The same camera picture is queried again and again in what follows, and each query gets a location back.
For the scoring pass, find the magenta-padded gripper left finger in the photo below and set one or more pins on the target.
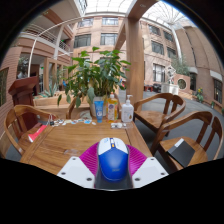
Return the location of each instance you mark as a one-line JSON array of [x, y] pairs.
[[78, 171]]

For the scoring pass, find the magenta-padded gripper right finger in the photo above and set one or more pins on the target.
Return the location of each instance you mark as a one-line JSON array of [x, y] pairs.
[[148, 171]]

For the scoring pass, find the blue and white computer mouse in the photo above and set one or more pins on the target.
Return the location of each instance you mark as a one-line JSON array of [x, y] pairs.
[[112, 160]]

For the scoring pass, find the black notebook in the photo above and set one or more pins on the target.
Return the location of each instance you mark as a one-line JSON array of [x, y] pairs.
[[181, 152]]

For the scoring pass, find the wooden armchair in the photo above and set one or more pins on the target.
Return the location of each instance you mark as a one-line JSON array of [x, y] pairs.
[[70, 106], [150, 118], [26, 108], [200, 153]]

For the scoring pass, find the red and white folded item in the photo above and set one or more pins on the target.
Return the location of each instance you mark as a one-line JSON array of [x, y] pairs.
[[36, 133]]

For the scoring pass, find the blue tube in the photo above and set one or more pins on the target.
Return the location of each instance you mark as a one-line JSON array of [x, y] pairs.
[[98, 111]]

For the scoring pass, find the white pump bottle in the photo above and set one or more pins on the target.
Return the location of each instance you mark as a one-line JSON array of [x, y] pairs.
[[127, 111]]

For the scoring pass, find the yellow liquid bottle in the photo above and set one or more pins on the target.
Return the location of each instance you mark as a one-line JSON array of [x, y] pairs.
[[112, 108]]

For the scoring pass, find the spiky green agave plant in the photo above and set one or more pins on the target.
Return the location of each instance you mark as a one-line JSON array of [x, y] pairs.
[[50, 91]]

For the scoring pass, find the yellow flowering potted plant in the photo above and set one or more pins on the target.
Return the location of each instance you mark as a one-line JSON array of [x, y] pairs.
[[200, 95]]

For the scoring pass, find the white abstract sculpture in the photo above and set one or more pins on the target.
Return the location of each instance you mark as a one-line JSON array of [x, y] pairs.
[[170, 78]]

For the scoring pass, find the large green potted plant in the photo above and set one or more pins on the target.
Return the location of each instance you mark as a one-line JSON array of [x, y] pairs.
[[95, 71]]

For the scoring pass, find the dark wooden pedestal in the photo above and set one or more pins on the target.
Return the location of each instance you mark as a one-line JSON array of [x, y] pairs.
[[23, 91]]

